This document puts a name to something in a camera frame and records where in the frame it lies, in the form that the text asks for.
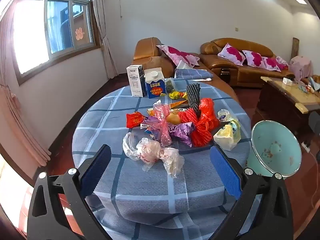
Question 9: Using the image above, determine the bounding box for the pink cloth cover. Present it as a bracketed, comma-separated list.
[290, 56, 313, 80]

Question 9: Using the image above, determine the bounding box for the window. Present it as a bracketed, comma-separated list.
[12, 0, 100, 80]

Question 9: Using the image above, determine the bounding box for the blue milk carton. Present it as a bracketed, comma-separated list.
[144, 68, 166, 99]

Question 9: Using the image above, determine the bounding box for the white milk carton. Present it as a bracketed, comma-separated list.
[126, 64, 146, 97]

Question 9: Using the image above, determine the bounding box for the purple wrapper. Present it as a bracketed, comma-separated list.
[169, 122, 195, 147]

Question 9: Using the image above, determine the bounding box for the pink plastic bag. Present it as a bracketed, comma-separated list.
[142, 104, 173, 147]

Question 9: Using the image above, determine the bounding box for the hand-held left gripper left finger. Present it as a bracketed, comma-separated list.
[27, 144, 112, 240]

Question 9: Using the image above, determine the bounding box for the wooden board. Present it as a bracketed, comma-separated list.
[292, 37, 300, 58]

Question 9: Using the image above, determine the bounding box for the folded blue plaid cloth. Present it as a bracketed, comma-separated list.
[174, 68, 213, 80]

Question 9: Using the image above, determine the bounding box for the bread piece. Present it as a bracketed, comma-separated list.
[167, 114, 183, 124]

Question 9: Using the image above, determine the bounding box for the yellow plastic bag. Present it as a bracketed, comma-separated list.
[213, 124, 242, 152]

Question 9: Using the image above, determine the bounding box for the yellow wrapper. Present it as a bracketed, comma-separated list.
[169, 91, 187, 100]

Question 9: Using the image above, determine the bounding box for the orange snack wrapper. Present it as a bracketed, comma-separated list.
[153, 99, 188, 110]

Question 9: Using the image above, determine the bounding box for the light blue cloth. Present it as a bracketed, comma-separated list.
[309, 77, 320, 92]

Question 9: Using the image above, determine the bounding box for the red plastic bag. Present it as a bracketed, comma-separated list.
[199, 98, 220, 133]

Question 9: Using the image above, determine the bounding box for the dark green snack packet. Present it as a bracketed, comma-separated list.
[165, 78, 177, 93]

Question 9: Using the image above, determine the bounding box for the dark knitted cloth bundle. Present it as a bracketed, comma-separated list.
[186, 82, 202, 117]

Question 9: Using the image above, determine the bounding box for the pink curtain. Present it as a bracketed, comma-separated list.
[0, 85, 50, 167]

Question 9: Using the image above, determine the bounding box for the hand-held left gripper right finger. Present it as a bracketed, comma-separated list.
[209, 145, 294, 240]

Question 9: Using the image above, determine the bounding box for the clear plastic bag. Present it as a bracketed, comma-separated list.
[122, 132, 141, 161]

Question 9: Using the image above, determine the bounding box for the red candy wrapper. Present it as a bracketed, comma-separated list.
[126, 112, 145, 128]

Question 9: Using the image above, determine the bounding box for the beige curtain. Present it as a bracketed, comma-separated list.
[91, 0, 118, 77]

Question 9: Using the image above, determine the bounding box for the stained plastic bag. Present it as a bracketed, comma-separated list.
[136, 137, 185, 178]

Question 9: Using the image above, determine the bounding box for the mint green bin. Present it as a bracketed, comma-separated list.
[246, 120, 302, 178]

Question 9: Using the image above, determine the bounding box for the long brown leather sofa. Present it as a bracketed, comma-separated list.
[199, 38, 295, 88]

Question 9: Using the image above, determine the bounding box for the dark wooden coffee table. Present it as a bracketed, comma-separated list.
[257, 76, 320, 143]

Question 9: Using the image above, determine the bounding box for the red foam net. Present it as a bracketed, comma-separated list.
[178, 108, 213, 147]

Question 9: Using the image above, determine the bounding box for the brown leather chaise sofa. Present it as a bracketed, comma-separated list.
[132, 37, 242, 105]

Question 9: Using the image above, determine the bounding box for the white blue plastic packet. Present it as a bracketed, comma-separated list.
[217, 109, 239, 125]

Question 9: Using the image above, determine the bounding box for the small pink floral pillow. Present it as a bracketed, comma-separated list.
[276, 56, 289, 70]

